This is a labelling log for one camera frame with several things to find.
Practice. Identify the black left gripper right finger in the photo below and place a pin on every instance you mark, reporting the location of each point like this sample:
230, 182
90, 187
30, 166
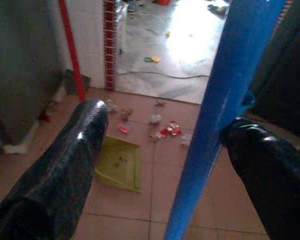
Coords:
272, 180

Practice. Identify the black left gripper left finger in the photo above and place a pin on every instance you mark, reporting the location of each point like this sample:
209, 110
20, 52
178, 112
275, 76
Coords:
52, 180

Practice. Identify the small red wedge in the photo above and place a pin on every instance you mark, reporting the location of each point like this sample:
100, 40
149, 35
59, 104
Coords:
45, 117

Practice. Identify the crumpled white paper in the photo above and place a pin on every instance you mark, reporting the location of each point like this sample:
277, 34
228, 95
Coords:
155, 136
113, 107
155, 119

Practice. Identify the clear plastic wrapper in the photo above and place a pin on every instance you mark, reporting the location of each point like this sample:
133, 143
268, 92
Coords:
186, 137

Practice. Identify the crumpled brown paper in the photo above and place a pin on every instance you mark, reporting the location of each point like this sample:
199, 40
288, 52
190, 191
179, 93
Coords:
126, 114

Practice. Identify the dark grey fridge foot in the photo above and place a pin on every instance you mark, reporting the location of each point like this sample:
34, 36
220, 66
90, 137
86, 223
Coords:
88, 83

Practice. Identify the red and white wrapper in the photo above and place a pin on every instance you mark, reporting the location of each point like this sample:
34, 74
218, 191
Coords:
171, 128

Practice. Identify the stainless steel fridge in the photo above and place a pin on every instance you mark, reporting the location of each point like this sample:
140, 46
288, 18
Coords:
20, 62

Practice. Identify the green and yellow toy block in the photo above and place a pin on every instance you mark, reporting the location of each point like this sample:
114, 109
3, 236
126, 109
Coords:
155, 59

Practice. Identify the dark garment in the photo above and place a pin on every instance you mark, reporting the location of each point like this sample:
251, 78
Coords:
217, 10

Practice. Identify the small yellow toy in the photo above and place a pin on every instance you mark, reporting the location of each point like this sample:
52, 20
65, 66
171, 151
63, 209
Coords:
167, 34

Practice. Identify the red plastic basket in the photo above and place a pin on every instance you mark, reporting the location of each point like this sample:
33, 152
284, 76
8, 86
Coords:
163, 2

